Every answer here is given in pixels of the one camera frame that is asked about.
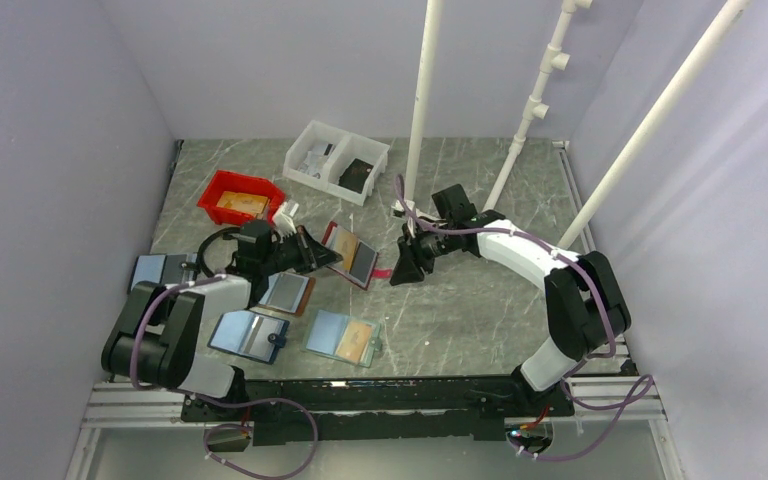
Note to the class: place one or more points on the red card holder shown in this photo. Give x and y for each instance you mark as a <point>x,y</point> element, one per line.
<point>358,264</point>

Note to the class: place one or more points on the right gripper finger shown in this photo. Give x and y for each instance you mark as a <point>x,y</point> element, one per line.
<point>423,257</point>
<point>407,270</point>

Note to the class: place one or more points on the aluminium frame rail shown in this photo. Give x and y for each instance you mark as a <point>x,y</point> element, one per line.
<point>117,405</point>

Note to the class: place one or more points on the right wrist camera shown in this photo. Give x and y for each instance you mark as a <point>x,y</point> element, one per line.
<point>400,210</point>

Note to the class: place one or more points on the white pvc pipe frame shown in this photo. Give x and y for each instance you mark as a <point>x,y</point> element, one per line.
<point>554,58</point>

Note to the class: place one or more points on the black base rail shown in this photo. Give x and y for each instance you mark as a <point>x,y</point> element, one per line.
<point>480,407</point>

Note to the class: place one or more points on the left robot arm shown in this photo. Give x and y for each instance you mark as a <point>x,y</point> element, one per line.
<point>154,339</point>

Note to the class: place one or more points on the gold cards in red bin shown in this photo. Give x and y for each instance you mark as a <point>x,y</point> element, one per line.
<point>243,203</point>

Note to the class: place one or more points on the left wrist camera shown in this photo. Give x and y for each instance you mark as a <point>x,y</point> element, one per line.
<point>284,218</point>

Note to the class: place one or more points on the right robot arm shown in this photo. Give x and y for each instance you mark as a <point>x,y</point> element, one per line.
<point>585,307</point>

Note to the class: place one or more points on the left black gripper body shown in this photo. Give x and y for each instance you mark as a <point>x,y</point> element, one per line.
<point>292,253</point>

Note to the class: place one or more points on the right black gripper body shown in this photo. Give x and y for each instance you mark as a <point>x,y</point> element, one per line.
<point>438,243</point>

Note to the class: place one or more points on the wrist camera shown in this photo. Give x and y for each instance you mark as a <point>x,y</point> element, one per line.
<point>400,210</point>
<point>284,218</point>

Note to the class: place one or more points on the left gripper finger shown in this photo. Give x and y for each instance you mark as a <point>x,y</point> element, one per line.
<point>310,245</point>
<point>322,258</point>

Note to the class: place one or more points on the black cards in bin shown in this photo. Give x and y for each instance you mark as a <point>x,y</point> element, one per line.
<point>355,175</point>

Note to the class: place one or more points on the white divided plastic bin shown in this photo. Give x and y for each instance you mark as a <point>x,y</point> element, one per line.
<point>348,146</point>

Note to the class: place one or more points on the red plastic bin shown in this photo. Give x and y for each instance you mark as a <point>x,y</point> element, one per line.
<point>224,180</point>

